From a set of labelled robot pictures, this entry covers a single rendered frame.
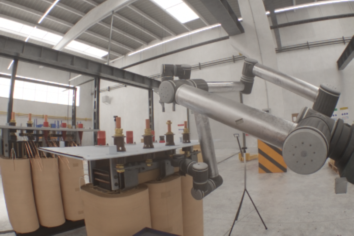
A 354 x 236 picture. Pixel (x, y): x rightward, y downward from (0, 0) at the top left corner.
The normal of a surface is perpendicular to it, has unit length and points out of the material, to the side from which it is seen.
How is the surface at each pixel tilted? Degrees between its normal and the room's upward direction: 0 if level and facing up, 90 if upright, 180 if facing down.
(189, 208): 90
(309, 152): 101
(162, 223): 90
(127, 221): 90
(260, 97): 90
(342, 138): 76
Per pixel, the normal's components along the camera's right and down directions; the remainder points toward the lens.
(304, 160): -0.72, 0.12
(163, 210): 0.45, -0.15
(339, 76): -0.54, -0.10
